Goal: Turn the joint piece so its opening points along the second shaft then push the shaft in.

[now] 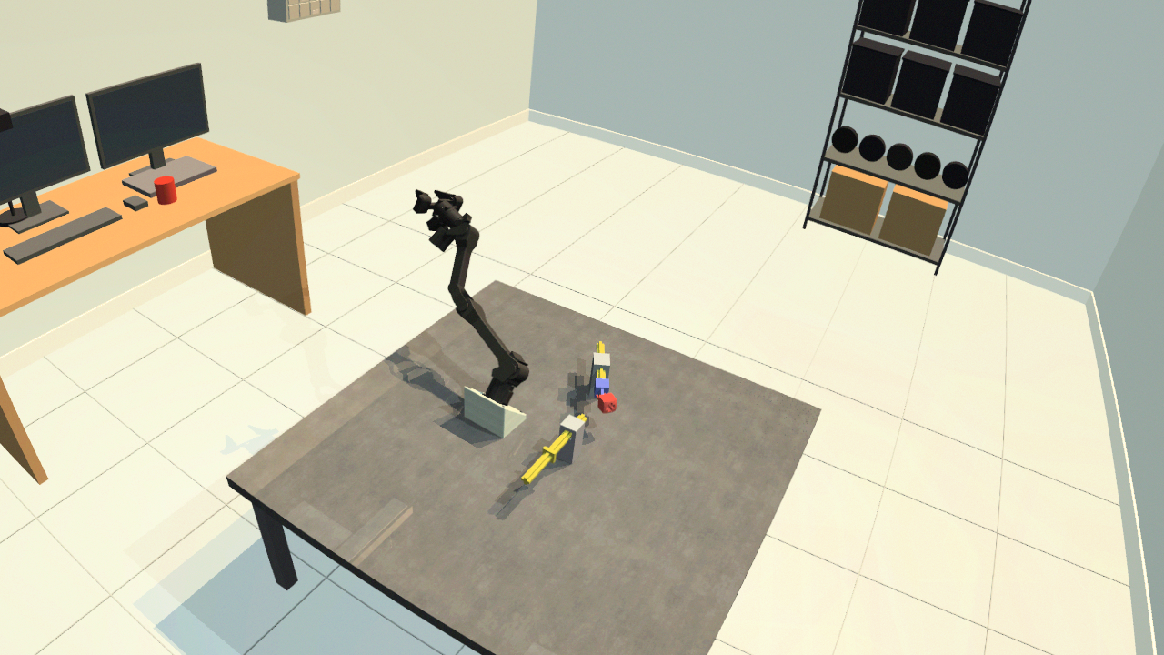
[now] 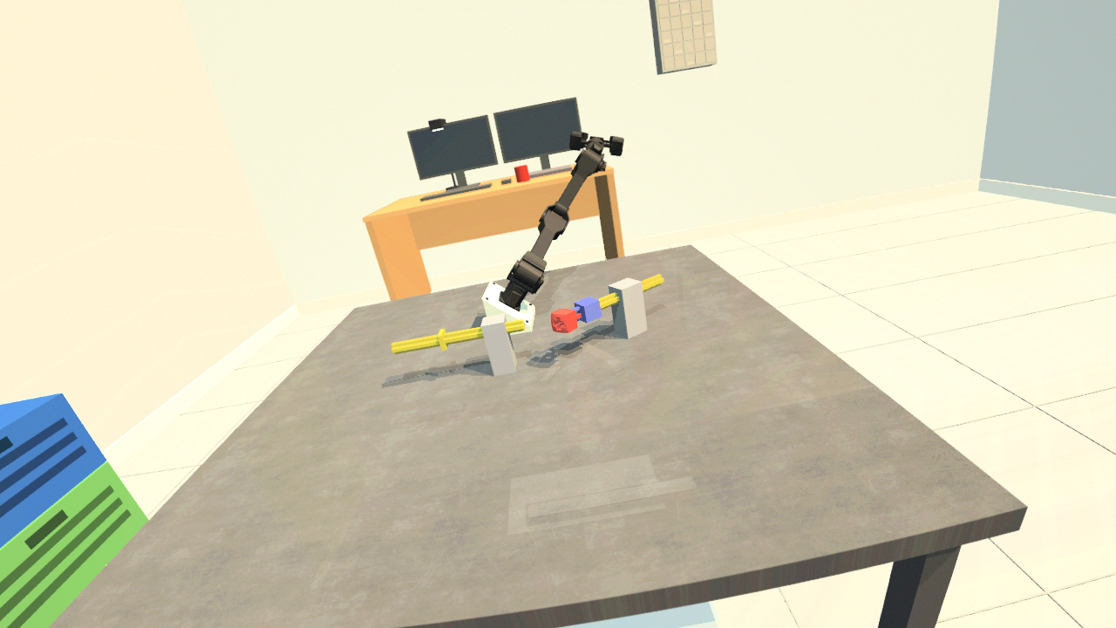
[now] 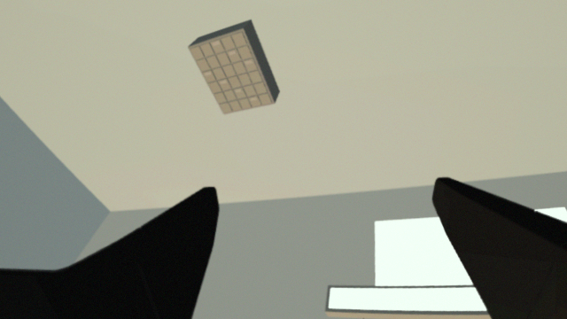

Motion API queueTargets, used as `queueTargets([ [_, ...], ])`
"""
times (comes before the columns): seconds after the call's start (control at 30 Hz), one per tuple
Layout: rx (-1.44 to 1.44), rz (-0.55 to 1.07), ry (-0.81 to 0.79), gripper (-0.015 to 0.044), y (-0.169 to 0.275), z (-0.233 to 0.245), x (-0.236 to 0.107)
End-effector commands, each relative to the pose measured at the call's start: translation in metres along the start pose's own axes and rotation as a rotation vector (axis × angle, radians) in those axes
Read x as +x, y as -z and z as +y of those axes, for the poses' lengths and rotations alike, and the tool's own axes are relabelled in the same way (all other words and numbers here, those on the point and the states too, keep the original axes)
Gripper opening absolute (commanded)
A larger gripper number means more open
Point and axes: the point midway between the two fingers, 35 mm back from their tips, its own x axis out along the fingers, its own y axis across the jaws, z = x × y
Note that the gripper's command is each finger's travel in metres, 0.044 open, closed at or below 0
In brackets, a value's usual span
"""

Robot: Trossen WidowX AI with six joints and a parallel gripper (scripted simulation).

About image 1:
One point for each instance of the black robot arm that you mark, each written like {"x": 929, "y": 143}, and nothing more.
{"x": 512, "y": 369}

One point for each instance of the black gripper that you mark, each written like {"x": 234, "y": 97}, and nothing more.
{"x": 445, "y": 203}

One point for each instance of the yellow square bar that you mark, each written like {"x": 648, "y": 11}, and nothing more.
{"x": 567, "y": 446}

